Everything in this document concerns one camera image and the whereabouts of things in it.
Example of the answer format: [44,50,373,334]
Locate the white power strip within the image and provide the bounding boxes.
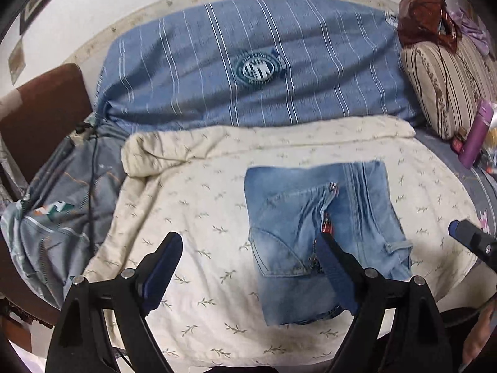
[69,121,95,146]

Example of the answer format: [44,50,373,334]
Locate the small dark red jar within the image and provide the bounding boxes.
[451,127,467,154]

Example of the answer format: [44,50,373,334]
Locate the person's right hand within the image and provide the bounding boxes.
[463,306,494,365]

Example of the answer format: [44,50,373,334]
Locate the blue plaid duvet roll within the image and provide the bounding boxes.
[94,0,423,133]

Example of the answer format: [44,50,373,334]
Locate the small wall picture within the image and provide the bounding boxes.
[8,39,25,85]

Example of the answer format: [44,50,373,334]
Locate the striped beige pillow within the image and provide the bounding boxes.
[400,36,496,140]

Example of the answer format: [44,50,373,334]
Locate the red plastic bag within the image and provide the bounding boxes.
[398,0,461,54]

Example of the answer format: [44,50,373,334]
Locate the purple water bottle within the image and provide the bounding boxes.
[458,99,494,168]

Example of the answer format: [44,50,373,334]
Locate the blue denim jeans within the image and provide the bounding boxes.
[244,161,413,326]

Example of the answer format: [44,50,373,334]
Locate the cream floral quilt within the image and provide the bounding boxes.
[84,115,478,367]

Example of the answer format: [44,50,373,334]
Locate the black charging cable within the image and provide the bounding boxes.
[75,121,102,265]

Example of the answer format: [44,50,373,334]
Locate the grey patterned bed sheet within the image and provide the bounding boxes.
[1,121,128,309]

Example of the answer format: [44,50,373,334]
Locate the purple cloth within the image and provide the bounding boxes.
[450,7,493,57]

